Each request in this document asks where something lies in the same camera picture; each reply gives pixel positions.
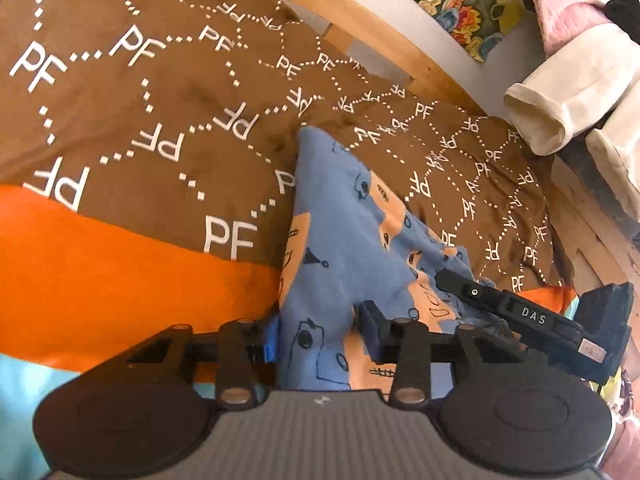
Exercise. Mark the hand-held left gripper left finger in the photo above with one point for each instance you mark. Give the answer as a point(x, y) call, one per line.
point(270, 345)

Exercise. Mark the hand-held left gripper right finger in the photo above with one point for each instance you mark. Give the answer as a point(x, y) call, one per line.
point(372, 330)

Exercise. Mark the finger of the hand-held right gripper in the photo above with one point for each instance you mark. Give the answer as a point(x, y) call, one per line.
point(470, 292)

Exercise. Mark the blue orange printed pants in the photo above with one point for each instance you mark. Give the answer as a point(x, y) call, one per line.
point(330, 240)

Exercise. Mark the yellow patterned cloth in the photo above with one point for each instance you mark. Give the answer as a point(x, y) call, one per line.
point(620, 395)

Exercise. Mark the white fleece garment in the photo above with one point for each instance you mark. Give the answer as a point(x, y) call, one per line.
point(575, 85)

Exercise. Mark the brown dotted-pattern blanket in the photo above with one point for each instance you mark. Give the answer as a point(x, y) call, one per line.
point(150, 125)

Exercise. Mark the floral patterned cloth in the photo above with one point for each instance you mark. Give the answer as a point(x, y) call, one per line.
point(475, 15)

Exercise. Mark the pink fleece garment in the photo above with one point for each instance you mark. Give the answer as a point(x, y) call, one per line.
point(565, 15)

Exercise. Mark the dark cloth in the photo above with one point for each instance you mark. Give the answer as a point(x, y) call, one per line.
point(625, 15)

